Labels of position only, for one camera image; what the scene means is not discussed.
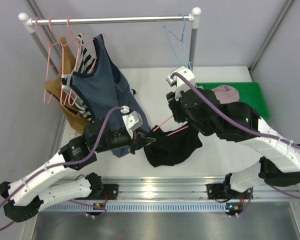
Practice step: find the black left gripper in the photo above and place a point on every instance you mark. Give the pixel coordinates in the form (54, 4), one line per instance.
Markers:
(134, 141)

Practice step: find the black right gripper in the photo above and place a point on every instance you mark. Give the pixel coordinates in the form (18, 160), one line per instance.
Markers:
(174, 105)

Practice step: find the pink wire hanger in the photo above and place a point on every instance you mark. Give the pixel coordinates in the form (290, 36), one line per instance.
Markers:
(165, 123)

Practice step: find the black tank top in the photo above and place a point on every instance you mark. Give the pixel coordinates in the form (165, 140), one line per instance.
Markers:
(172, 147)

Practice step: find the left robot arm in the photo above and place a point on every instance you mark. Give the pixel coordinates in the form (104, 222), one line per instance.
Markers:
(37, 191)

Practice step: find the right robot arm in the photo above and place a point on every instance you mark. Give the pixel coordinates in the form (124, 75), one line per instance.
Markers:
(279, 164)

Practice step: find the blue tank top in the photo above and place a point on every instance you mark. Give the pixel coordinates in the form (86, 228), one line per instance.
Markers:
(106, 89)

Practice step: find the brown tank top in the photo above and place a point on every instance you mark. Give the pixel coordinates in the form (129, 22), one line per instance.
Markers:
(72, 113)

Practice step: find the striped tank top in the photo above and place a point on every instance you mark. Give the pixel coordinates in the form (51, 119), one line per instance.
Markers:
(82, 107)

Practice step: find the pink hanger with brown top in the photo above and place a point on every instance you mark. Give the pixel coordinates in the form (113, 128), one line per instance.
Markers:
(50, 63)

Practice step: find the pink hanger with striped top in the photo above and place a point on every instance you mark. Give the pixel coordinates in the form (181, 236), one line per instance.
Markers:
(64, 41)

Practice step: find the pink crumpled garment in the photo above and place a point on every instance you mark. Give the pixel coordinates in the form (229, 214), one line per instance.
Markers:
(226, 94)

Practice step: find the green plastic tray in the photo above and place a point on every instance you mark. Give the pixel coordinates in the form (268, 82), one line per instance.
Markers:
(249, 93)

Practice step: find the silver clothes rack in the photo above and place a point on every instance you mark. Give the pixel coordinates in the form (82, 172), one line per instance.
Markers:
(193, 18)

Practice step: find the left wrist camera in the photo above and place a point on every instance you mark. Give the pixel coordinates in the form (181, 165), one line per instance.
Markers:
(132, 120)

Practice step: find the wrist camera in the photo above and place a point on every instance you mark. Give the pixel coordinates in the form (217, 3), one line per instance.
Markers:
(132, 120)
(181, 86)

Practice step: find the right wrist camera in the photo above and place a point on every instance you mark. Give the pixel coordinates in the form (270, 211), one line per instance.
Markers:
(181, 86)

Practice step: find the aluminium mounting rail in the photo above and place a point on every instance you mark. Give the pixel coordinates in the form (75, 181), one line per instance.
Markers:
(186, 189)

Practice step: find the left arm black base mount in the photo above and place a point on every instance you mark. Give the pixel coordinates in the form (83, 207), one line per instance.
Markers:
(107, 191)

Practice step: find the perforated cable duct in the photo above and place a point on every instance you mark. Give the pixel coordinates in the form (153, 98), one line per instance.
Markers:
(152, 207)

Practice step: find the light blue wire hanger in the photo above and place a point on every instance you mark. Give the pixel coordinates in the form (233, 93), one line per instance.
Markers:
(177, 43)

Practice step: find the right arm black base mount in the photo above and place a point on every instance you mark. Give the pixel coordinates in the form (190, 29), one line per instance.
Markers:
(222, 192)

